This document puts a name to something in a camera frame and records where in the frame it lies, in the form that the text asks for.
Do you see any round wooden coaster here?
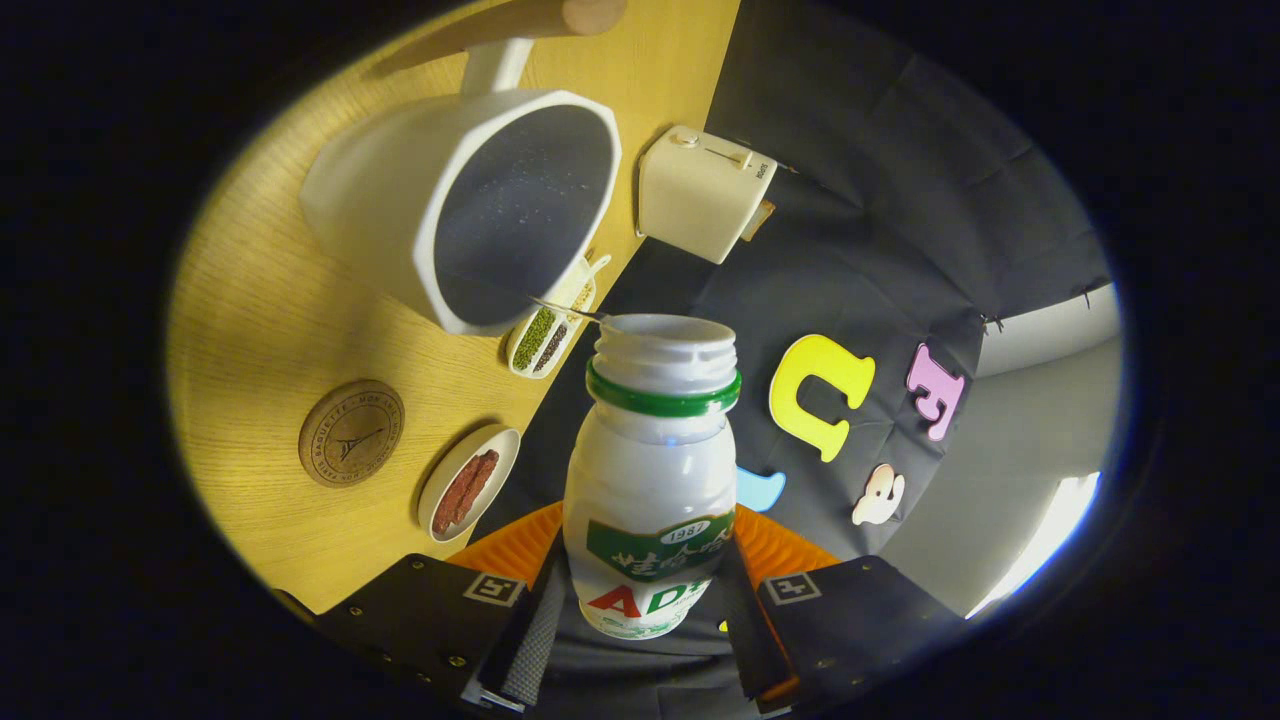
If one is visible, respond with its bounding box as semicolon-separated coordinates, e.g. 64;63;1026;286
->
298;379;406;489

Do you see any brown meat slice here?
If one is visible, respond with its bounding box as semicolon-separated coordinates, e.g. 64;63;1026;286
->
455;449;500;526
432;458;483;536

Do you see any wooden table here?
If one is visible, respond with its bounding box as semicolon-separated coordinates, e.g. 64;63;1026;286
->
167;0;741;613

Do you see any white divided dish with beans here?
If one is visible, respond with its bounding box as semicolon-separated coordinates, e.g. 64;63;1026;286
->
505;253;612;380

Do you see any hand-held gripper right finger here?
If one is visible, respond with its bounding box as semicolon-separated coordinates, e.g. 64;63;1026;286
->
715;503;966;713

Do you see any white round plate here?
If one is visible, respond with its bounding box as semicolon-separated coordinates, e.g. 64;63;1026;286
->
417;425;522;544

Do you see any white cup wooden handle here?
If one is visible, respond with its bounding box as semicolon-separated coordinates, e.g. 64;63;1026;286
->
300;0;629;337

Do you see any cream toaster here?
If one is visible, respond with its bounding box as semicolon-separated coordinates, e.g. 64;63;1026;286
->
637;125;778;265

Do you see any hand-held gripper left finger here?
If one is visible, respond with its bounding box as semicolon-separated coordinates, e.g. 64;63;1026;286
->
275;500;571;713

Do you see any white juice bottle green label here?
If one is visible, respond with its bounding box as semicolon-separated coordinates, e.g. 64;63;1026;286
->
562;313;743;641

